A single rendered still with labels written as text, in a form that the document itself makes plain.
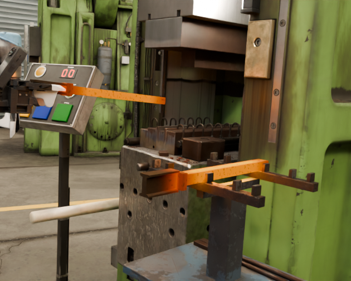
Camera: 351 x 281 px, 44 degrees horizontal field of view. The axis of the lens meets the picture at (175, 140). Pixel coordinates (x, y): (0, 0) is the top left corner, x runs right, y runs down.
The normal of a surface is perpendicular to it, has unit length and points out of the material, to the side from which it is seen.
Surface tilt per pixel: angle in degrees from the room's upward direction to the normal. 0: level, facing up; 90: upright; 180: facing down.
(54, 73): 60
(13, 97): 89
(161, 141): 90
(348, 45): 89
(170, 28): 90
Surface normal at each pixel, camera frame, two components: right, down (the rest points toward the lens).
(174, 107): 0.64, 0.14
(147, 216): -0.77, 0.04
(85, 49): 0.36, 0.15
